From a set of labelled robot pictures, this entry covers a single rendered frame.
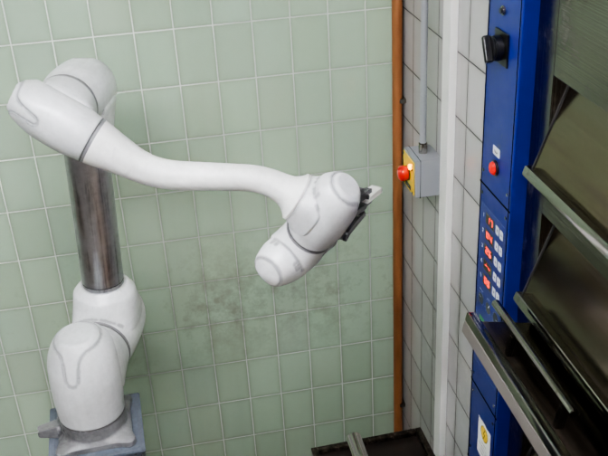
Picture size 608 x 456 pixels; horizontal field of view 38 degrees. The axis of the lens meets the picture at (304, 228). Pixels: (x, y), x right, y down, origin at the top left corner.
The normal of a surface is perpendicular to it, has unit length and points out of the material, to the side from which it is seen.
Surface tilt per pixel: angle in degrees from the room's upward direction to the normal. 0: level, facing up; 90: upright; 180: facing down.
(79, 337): 5
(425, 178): 90
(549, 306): 70
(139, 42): 90
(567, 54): 90
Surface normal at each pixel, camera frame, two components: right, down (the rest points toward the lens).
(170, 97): 0.18, 0.45
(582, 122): -0.94, -0.18
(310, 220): -0.35, 0.56
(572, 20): -0.98, 0.13
